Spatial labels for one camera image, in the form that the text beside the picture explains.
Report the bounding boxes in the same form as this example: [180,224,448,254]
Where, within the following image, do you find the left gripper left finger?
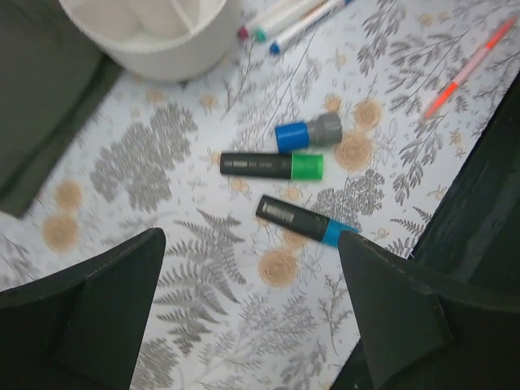
[1,228,166,389]

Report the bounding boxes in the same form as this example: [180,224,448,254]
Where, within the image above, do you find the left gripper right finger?
[338,232,519,389]

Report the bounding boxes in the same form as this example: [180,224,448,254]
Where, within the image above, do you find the blue cap black highlighter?
[255,195,358,248]

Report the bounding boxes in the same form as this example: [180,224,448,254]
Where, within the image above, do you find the green cap black highlighter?
[219,153,324,180]

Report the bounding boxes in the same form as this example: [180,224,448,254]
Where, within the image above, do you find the blue and grey stubby marker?
[275,112,343,153]

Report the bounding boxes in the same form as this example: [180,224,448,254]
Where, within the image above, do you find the floral table mat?
[1,1,519,389]

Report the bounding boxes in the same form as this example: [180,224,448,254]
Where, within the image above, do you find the olive green folded cloth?
[1,1,122,218]

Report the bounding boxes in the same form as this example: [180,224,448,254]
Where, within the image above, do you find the white round divided organizer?
[60,1,241,82]

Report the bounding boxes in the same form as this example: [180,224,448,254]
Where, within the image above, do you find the orange pink pen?
[422,12,519,120]

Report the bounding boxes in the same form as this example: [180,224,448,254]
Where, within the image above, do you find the blue cap white marker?
[269,0,351,56]

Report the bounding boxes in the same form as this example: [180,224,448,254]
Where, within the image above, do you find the teal cap white marker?
[252,0,338,43]

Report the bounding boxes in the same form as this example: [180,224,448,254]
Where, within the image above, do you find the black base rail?
[333,83,519,389]

